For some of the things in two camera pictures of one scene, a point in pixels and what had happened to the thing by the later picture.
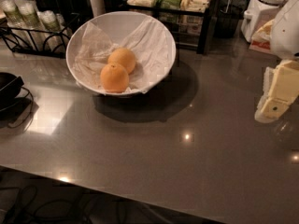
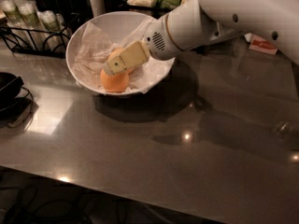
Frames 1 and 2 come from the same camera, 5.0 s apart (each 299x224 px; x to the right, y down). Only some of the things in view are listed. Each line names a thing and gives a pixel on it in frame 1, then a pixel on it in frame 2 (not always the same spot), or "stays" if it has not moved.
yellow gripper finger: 280,90 → 159,41
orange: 114,77 stays
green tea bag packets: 167,0 stays
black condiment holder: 73,3 stays
